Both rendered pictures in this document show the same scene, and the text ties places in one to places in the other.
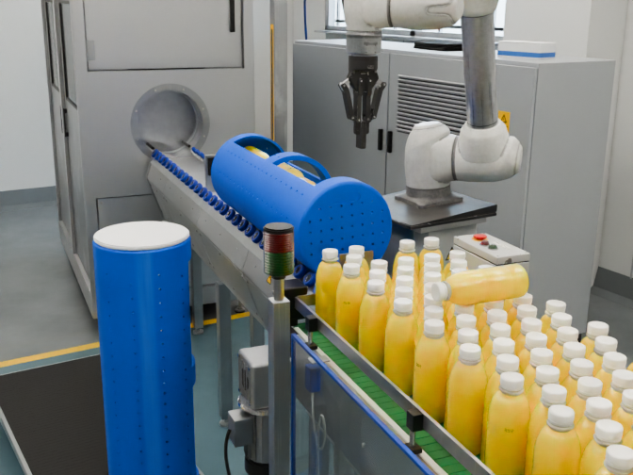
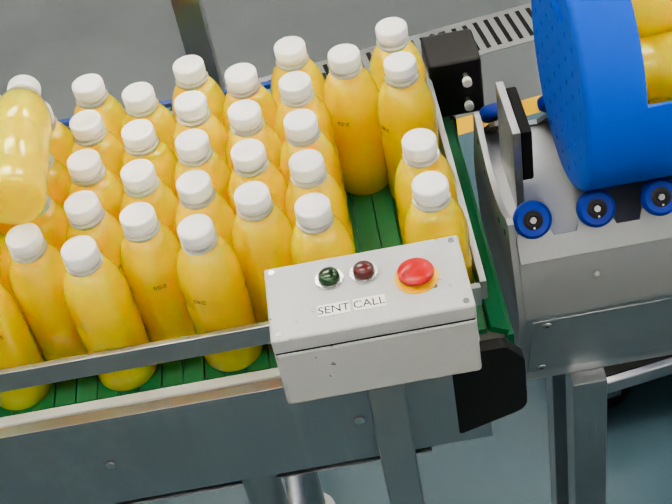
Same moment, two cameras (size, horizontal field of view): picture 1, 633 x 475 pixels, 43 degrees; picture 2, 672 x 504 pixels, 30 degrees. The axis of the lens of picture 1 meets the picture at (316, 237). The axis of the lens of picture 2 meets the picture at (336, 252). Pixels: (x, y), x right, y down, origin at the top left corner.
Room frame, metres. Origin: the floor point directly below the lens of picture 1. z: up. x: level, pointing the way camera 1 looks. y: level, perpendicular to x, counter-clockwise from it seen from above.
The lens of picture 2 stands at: (2.36, -1.23, 2.00)
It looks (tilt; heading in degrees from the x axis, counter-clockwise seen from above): 45 degrees down; 115
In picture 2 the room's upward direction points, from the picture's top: 12 degrees counter-clockwise
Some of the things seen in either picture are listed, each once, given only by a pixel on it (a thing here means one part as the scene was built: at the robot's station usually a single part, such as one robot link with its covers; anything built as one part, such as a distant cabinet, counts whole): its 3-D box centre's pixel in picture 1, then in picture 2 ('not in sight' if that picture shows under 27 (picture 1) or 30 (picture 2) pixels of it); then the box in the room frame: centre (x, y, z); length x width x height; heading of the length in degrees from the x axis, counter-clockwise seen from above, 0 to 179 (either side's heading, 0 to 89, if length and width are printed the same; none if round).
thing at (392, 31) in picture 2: (330, 254); (391, 33); (1.93, -0.03, 1.09); 0.04 x 0.04 x 0.02
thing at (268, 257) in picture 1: (278, 260); not in sight; (1.60, 0.08, 1.18); 0.06 x 0.06 x 0.05
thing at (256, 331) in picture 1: (257, 350); not in sight; (3.09, 0.24, 0.31); 0.06 x 0.06 x 0.63; 23
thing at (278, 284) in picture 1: (278, 263); not in sight; (1.60, 0.08, 1.18); 0.06 x 0.06 x 0.16
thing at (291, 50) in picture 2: (351, 270); (290, 51); (1.82, -0.08, 1.09); 0.04 x 0.04 x 0.02
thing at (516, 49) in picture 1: (526, 49); not in sight; (3.95, -0.99, 1.48); 0.24 x 0.12 x 0.08; 39
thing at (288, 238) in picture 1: (278, 239); not in sight; (1.60, 0.08, 1.23); 0.06 x 0.06 x 0.04
